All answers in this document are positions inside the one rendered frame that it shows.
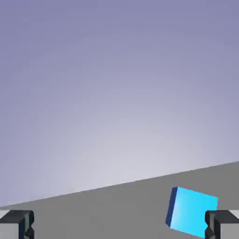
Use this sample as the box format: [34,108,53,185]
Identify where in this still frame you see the large light blue box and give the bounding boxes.
[165,186,218,239]

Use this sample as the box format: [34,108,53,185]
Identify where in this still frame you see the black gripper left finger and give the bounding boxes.
[0,209,35,239]

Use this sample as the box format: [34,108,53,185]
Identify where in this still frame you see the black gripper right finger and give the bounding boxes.
[204,209,239,239]

